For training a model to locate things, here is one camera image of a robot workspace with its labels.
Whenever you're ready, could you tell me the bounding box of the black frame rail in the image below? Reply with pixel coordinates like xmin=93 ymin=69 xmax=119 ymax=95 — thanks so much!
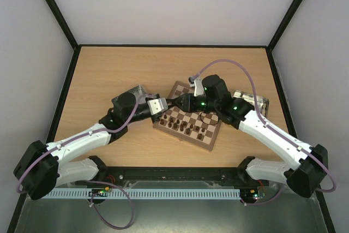
xmin=27 ymin=165 xmax=317 ymax=187

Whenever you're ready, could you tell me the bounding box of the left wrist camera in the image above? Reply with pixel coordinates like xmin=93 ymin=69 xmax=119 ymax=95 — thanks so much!
xmin=146 ymin=94 xmax=169 ymax=115

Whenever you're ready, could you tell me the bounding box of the wooden chess board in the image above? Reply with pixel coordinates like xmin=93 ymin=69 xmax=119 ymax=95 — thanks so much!
xmin=152 ymin=80 xmax=230 ymax=153

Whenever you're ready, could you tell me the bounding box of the gold tin tray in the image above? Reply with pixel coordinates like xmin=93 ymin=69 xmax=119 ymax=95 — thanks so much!
xmin=231 ymin=89 xmax=270 ymax=118

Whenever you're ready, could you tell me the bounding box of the light blue cable duct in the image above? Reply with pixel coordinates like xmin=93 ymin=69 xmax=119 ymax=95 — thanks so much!
xmin=44 ymin=188 xmax=240 ymax=200

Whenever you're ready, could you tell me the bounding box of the pink tin tray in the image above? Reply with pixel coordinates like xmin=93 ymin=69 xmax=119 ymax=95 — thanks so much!
xmin=111 ymin=85 xmax=148 ymax=104

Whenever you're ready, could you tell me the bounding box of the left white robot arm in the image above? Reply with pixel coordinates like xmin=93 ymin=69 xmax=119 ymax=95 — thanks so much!
xmin=14 ymin=92 xmax=167 ymax=200

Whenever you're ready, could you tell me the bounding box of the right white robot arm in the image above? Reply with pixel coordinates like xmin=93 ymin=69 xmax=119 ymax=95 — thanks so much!
xmin=166 ymin=75 xmax=328 ymax=198

